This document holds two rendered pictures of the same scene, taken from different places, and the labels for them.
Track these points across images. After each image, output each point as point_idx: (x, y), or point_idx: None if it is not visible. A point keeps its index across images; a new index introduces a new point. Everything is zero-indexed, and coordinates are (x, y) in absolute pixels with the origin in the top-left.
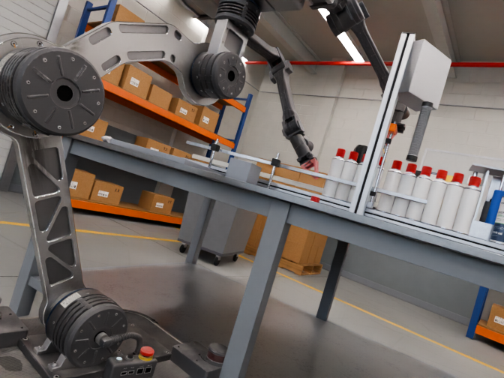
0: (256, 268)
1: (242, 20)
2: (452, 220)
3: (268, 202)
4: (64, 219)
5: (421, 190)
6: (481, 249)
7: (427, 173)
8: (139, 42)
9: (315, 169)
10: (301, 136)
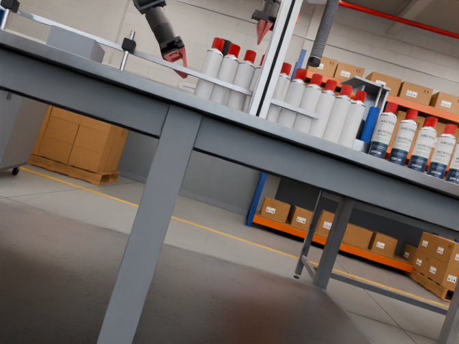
0: (141, 224)
1: None
2: (339, 138)
3: (160, 111)
4: None
5: (312, 102)
6: (453, 183)
7: (318, 82)
8: None
9: (184, 64)
10: (162, 10)
